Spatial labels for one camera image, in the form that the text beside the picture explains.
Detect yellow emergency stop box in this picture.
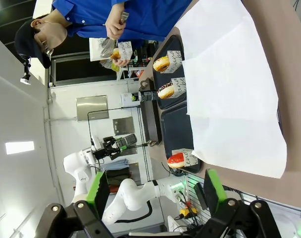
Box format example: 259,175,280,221
179,202,199,219

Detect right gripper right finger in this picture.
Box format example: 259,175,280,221
194,169,283,238

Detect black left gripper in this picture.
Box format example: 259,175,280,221
93,136,128,161

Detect dark navy cap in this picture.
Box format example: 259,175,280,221
14,18,52,69

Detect rectangular ceiling light panel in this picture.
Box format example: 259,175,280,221
5,141,35,156

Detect person left hand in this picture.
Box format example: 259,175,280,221
105,4,128,41

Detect white lettered paper donut bag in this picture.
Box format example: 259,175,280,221
171,148,199,168
116,40,133,61
164,50,184,74
168,79,187,99

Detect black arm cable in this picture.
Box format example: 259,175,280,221
115,200,154,221

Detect grey blue folded cloth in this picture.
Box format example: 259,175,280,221
103,158,129,171

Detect person right hand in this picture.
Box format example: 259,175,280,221
111,56,131,68

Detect chocolate sprinkle white donut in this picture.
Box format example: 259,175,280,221
156,83,175,100

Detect person head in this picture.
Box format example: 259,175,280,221
31,14,68,54

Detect black thin rod frame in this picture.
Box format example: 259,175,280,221
87,107,149,172

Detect large grey metal plate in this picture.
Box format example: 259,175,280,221
76,95,109,122

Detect white window frame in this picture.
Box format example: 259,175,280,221
49,53,119,88

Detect large white paper sheet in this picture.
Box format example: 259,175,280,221
174,0,288,179

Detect black box device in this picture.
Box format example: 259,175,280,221
193,183,208,212

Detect white label box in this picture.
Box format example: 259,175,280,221
120,93,134,108

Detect white camera on mount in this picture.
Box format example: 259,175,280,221
19,58,32,86

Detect dark crate with handles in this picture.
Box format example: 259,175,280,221
138,77,163,148

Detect metal serving tongs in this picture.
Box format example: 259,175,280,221
99,11,130,60

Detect dark folded cloth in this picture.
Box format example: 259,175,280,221
106,169,130,187

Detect eyeglasses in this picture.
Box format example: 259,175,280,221
33,34,54,57

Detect white paper sign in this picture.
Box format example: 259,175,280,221
89,37,116,62

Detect black plastic serving tray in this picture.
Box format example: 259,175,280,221
151,34,188,111
160,103,203,175

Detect person in blue shirt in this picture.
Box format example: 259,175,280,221
51,0,194,42

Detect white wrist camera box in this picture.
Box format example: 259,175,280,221
90,135,102,151

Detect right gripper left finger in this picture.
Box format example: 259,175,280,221
39,170,114,238

